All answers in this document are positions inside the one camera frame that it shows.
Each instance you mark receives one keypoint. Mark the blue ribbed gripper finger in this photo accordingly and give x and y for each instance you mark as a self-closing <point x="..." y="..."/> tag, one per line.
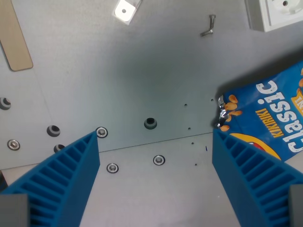
<point x="251" y="179"/>
<point x="59" y="179"/>

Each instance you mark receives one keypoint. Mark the silver countersunk screw with washer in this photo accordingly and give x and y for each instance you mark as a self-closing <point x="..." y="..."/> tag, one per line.
<point x="101" y="132"/>
<point x="159" y="160"/>
<point x="112" y="168"/>
<point x="13" y="144"/>

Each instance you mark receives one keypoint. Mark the blue Classic peanut snack bag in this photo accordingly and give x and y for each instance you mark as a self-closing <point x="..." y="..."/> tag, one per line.
<point x="262" y="118"/>

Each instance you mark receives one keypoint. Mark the light wooden board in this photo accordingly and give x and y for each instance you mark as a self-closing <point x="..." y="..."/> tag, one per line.
<point x="13" y="35"/>

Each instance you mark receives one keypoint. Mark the silver loose bolt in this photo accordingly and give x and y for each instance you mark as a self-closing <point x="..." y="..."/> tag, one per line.
<point x="206" y="32"/>
<point x="212" y="21"/>

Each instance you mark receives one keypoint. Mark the white power socket box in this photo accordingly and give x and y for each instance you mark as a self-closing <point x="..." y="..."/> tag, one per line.
<point x="277" y="13"/>

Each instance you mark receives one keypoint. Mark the white square mounting bracket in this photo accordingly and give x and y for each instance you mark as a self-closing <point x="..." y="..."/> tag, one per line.
<point x="125" y="10"/>

